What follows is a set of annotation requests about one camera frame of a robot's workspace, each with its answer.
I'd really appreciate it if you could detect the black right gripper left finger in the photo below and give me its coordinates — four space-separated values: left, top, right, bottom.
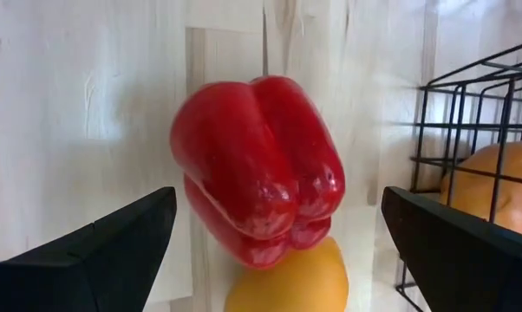
0 186 178 312

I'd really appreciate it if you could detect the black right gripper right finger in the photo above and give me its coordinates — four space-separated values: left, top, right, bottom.
381 186 522 312

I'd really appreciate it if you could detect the orange bell pepper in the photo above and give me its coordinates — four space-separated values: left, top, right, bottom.
438 140 522 239

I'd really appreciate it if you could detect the yellow orange citrus fruit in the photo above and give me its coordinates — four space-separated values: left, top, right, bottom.
224 236 350 312

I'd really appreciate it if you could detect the large red bell pepper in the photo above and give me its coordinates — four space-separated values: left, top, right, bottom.
169 75 347 270

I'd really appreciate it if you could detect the black wire basket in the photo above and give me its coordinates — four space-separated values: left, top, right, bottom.
395 37 522 312

